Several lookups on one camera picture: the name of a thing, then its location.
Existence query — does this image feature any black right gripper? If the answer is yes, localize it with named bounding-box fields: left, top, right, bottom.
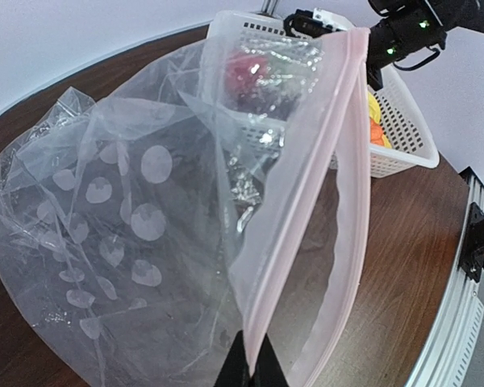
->
left=366, top=18, right=447, bottom=91

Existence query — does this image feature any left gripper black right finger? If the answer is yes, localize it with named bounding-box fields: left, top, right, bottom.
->
left=250, top=335, right=289, bottom=387

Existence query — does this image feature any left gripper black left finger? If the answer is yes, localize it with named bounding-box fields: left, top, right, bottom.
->
left=214, top=331, right=251, bottom=387

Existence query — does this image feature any red toy bell pepper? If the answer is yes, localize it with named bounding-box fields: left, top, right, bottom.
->
left=223, top=52, right=270, bottom=110

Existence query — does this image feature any clear zip top bag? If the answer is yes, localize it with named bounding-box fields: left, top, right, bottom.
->
left=0, top=28, right=370, bottom=386

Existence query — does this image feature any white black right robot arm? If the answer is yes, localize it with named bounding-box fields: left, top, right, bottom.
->
left=366, top=0, right=484, bottom=91

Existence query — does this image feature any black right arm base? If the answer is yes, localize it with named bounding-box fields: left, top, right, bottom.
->
left=458, top=202, right=484, bottom=283

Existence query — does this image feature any yellow toy pepper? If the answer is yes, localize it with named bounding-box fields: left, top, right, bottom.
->
left=367, top=92, right=382, bottom=124

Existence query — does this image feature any orange toy pumpkin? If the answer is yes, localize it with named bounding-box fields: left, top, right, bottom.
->
left=370, top=119, right=392, bottom=148

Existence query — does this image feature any white perforated plastic basket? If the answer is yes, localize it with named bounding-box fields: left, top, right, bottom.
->
left=207, top=10, right=440, bottom=178

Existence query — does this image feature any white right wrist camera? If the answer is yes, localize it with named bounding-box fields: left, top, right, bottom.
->
left=283, top=8, right=354, bottom=39

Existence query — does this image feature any right aluminium frame post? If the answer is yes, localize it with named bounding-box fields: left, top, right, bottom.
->
left=261, top=0, right=280, bottom=16

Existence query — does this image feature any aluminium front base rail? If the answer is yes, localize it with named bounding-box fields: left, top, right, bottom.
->
left=406, top=167, right=484, bottom=386

